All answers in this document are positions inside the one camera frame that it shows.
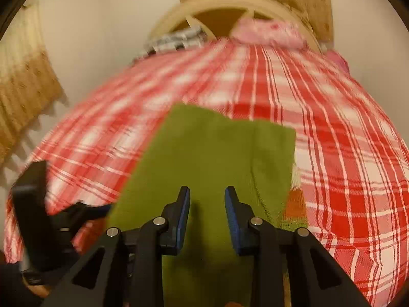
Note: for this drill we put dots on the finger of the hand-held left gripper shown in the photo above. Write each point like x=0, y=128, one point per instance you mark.
x=92, y=210

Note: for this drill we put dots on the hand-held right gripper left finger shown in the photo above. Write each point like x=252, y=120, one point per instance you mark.
x=182, y=220

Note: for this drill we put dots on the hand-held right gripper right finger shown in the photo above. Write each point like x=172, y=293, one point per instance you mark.
x=232, y=220

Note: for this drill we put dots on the green knit sweater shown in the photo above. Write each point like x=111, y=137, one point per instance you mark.
x=211, y=153

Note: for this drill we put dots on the person's left forearm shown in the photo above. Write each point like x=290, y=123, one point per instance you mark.
x=14, y=289

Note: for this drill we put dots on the red plaid blanket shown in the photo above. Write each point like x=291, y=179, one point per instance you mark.
x=345, y=134

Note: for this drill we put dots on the grey patterned pillow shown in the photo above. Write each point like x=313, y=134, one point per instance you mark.
x=174, y=41

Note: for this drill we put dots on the pink pillow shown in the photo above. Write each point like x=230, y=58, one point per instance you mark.
x=271, y=33

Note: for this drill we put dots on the pink bed sheet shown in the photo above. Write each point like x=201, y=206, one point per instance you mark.
x=338, y=60

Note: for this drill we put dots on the cream round headboard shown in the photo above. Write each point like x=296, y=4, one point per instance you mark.
x=179, y=14

